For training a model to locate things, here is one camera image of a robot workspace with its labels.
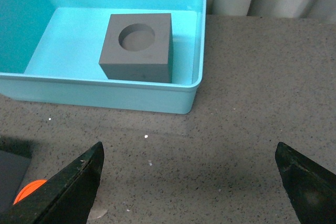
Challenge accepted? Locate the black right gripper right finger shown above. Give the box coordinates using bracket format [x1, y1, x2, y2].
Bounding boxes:
[275, 142, 335, 223]

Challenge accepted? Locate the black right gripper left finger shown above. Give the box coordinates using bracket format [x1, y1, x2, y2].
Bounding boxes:
[1, 142, 104, 223]

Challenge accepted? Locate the orange cylinder with white digits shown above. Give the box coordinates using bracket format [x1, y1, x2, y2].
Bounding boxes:
[13, 179, 47, 205]

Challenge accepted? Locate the gray cube with square hole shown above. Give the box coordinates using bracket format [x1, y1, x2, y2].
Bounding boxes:
[0, 151, 31, 213]

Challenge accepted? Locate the gray cube with round hole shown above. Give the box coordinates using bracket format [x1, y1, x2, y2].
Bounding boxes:
[99, 13, 173, 83]

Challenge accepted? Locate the blue plastic box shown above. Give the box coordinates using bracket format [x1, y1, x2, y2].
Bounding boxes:
[1, 0, 206, 114]

